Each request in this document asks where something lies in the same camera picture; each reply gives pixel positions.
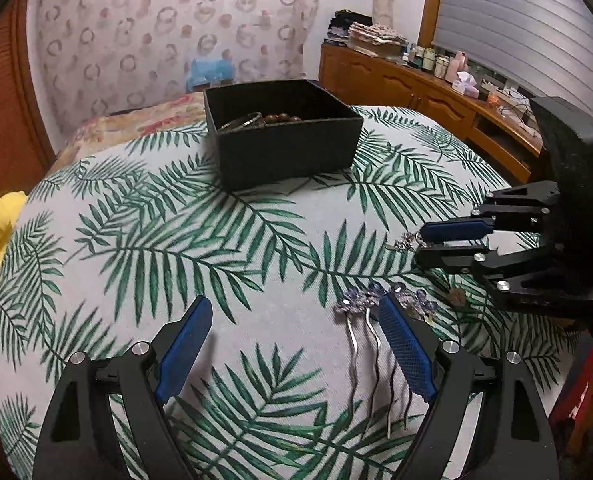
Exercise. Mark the stack of folded clothes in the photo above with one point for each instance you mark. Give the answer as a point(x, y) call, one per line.
point(358, 32)

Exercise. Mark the pink tissue box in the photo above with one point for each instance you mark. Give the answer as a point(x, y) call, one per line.
point(465, 84)

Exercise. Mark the pink ring pattern curtain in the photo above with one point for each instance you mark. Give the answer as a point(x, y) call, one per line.
point(99, 57)

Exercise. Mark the floral bedspread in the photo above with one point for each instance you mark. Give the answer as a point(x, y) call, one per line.
point(107, 131)

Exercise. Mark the black open jewelry box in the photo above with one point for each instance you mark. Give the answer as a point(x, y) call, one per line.
point(307, 131)

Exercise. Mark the long wooden sideboard cabinet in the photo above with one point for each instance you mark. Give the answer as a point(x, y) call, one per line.
point(357, 79)

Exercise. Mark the silver rhinestone bangle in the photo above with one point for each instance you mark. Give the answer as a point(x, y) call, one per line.
point(252, 120)

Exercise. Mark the brown louvered wardrobe door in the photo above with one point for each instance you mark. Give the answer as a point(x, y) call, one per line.
point(26, 153)

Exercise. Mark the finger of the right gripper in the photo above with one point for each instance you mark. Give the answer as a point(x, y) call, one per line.
point(458, 229)
point(450, 258)

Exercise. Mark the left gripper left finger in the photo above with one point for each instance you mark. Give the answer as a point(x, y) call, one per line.
point(78, 439)

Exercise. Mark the cosmetic jars group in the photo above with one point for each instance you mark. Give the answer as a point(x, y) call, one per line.
point(427, 60)

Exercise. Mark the small silver earring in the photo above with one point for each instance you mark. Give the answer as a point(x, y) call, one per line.
point(408, 242)

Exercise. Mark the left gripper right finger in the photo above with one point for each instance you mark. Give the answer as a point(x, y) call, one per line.
point(512, 438)

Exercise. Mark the pink bottle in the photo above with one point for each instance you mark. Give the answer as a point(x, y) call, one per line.
point(456, 65)

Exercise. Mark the silver hair comb purple flowers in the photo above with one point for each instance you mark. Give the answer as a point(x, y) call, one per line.
point(363, 305)

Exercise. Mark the grey zebra window blind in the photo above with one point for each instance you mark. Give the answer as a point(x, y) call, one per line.
point(546, 46)

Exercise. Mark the blue plush item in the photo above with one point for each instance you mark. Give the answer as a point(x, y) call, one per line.
point(204, 72)

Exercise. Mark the palm leaf print tablecloth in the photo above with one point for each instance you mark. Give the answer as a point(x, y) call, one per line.
point(109, 249)

